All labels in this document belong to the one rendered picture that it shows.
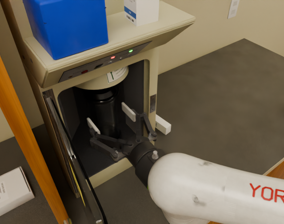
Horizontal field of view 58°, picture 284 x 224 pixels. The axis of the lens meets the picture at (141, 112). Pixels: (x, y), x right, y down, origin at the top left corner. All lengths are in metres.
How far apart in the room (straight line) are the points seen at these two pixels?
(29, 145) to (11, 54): 0.53
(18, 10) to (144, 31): 0.22
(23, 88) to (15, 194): 0.39
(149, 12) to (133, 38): 0.07
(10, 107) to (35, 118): 0.72
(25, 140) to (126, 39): 0.26
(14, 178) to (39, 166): 0.40
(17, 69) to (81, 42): 0.63
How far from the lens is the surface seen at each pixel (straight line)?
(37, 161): 0.58
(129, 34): 0.49
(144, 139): 0.70
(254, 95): 1.35
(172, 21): 0.55
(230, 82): 1.40
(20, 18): 0.51
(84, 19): 0.43
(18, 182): 0.97
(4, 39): 0.99
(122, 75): 0.70
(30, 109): 1.16
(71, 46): 0.43
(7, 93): 0.46
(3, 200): 0.95
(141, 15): 0.52
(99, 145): 0.70
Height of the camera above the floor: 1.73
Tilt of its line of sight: 43 degrees down
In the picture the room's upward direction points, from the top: straight up
